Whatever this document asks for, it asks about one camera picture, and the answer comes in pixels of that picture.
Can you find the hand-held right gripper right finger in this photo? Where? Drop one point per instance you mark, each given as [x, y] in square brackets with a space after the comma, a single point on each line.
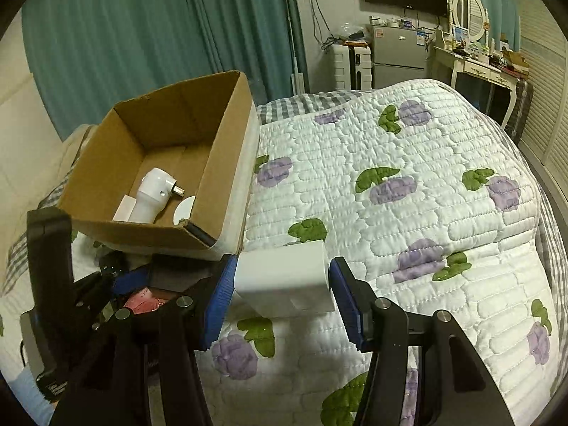
[350, 310]

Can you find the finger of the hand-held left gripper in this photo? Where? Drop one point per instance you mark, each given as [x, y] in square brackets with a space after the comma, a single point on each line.
[129, 282]
[113, 262]

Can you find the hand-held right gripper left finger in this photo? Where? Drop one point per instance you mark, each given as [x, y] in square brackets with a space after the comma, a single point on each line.
[217, 301]

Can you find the small white box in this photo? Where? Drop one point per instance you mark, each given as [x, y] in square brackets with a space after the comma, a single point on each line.
[123, 209]

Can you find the white rectangular box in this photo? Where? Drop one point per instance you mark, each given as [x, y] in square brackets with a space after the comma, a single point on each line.
[284, 280]

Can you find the black stick object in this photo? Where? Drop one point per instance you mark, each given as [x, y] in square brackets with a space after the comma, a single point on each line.
[199, 233]

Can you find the white angled plug adapter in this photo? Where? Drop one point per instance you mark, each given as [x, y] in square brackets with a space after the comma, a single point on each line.
[153, 197]

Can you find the white round disc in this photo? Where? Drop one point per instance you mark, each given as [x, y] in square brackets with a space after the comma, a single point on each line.
[184, 210]

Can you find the cardboard box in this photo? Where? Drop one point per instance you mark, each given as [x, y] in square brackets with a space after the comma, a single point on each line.
[177, 142]

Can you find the white floral quilt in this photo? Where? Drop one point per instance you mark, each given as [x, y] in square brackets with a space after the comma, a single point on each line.
[399, 213]

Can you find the white suitcase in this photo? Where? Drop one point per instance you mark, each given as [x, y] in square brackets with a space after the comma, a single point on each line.
[348, 67]

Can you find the silver refrigerator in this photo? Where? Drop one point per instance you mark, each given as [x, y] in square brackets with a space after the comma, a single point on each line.
[398, 55]

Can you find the white mop pole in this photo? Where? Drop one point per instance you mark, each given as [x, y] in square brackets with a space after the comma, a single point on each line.
[294, 53]

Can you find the white dressing table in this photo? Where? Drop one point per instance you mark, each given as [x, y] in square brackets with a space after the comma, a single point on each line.
[477, 71]

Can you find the white louvered wardrobe door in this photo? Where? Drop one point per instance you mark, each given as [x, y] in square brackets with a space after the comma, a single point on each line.
[543, 80]

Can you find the white oval mirror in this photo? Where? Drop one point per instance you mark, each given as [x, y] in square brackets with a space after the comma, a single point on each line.
[470, 13]

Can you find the small picture frame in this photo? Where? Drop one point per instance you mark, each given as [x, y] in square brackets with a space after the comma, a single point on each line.
[461, 35]

